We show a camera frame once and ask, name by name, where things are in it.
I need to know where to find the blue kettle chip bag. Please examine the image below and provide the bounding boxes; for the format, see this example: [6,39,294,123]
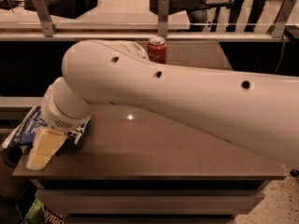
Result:
[1,106,89,149]

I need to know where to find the left metal rail bracket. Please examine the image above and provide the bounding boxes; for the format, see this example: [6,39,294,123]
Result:
[32,0,57,37]

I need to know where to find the metal rail bracket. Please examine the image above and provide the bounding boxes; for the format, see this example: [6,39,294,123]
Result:
[158,0,169,37]
[267,0,297,38]
[32,0,57,37]

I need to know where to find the red coca-cola can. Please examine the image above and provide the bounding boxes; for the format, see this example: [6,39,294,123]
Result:
[148,36,167,64]

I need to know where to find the right metal rail bracket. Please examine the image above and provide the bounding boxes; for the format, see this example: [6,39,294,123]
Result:
[267,0,297,38]

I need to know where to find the dark snack bag below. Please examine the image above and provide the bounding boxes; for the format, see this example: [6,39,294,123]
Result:
[42,206,64,224]

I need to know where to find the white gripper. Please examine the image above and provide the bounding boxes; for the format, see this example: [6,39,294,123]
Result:
[26,77,91,170]

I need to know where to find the middle metal rail bracket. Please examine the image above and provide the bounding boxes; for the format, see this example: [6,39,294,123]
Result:
[158,0,169,37]

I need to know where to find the green snack bag below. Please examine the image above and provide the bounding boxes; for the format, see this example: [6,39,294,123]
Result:
[23,198,44,224]

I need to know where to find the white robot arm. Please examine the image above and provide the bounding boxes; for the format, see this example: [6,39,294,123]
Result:
[41,40,299,169]

